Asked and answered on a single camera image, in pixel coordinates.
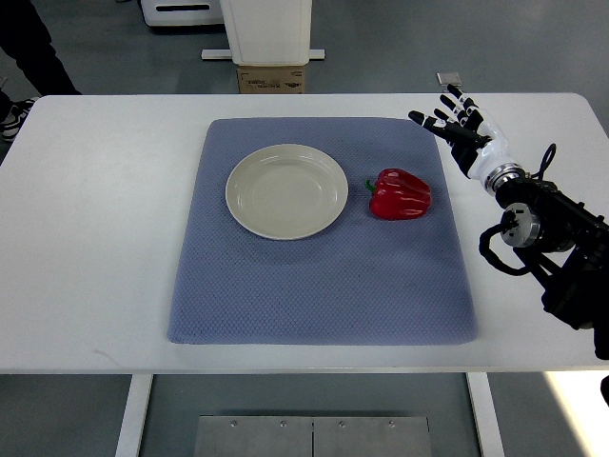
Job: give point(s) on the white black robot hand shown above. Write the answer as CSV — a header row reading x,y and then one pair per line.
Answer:
x,y
477,144

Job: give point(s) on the red bell pepper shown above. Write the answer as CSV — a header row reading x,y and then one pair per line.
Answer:
x,y
398,195

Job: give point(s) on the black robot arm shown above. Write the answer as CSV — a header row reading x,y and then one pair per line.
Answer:
x,y
558,241

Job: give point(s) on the grey floor plate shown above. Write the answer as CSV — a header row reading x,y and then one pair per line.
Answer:
x,y
448,78

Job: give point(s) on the cream round plate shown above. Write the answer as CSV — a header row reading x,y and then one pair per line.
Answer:
x,y
286,192

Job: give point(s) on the blue textured mat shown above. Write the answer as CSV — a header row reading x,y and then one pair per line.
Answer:
x,y
362,281

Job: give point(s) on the brown cardboard box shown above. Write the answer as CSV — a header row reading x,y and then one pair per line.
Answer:
x,y
271,80

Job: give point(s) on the right white table leg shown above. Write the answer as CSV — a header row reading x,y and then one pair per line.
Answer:
x,y
486,422

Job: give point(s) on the white table leg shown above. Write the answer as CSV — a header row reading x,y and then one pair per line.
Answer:
x,y
134,417
486,422

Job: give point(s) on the white machine with slot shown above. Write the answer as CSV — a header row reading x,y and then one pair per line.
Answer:
x,y
181,13

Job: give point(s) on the left white table leg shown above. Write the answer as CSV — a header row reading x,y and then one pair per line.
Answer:
x,y
134,417

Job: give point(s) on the black white sneaker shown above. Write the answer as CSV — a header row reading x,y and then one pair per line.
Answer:
x,y
16,118

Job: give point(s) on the person in black trousers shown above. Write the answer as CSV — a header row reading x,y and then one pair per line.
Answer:
x,y
26,39

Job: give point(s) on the white pedestal column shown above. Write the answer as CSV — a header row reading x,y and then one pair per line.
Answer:
x,y
267,34

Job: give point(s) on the metal base plate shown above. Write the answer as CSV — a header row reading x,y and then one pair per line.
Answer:
x,y
312,436

